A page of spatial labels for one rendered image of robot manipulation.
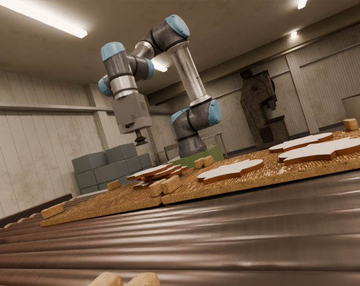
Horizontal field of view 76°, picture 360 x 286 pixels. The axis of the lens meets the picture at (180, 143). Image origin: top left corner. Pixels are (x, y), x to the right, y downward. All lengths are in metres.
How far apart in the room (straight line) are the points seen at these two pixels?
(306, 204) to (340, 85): 9.50
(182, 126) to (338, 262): 1.00
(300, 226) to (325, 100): 9.42
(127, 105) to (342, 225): 0.59
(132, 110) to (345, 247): 0.59
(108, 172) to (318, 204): 4.19
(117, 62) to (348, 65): 9.45
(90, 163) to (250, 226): 4.42
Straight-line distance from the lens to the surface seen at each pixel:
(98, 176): 4.56
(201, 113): 1.09
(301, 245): 0.23
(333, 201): 0.32
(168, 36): 1.13
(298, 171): 0.40
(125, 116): 0.70
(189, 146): 1.14
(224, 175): 0.46
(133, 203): 0.53
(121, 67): 0.73
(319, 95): 9.64
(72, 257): 0.41
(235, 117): 9.58
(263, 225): 0.28
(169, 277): 0.23
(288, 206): 0.32
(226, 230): 0.29
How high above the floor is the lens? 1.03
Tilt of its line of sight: level
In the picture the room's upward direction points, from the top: 17 degrees counter-clockwise
